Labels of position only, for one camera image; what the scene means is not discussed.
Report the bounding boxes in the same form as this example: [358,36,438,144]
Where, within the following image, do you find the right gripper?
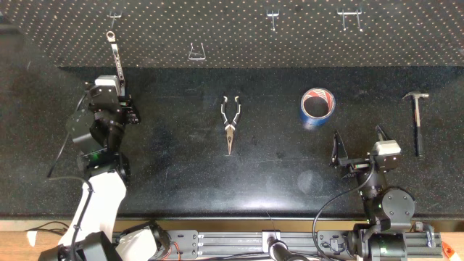
[328,125,402,179]

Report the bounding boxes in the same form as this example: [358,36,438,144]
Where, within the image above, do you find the wrench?
[105,30,126,96]

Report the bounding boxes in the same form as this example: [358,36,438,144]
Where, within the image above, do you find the black pegboard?
[0,0,464,69]

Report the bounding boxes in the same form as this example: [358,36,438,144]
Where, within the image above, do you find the roll of blue tape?
[299,87,336,128]

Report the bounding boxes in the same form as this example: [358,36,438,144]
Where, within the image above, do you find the hammer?
[402,91,430,158]

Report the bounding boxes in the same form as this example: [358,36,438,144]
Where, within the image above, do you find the metal hook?
[336,8,364,33]
[266,9,281,32]
[187,42,207,62]
[108,10,123,30]

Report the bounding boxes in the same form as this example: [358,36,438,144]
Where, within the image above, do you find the black and white pliers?
[220,95,242,156]

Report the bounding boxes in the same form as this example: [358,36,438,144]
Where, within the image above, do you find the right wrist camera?
[370,139,402,158]

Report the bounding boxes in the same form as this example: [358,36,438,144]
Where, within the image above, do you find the black cable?
[46,93,95,261]
[312,161,376,260]

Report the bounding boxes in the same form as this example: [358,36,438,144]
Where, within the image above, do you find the mounting rail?
[112,227,444,261]

